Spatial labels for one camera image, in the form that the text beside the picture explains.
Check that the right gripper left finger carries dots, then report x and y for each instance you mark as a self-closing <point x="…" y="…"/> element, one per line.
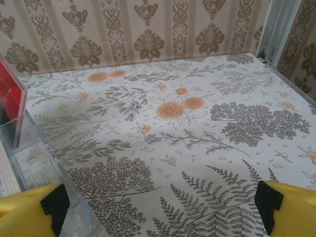
<point x="22" y="217"/>

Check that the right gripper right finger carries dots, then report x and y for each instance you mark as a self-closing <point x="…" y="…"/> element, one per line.
<point x="296" y="212"/>

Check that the clear acrylic card stand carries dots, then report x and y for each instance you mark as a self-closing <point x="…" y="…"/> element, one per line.
<point x="32" y="172"/>

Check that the right aluminium corner post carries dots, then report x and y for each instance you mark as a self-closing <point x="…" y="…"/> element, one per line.
<point x="279" y="29"/>

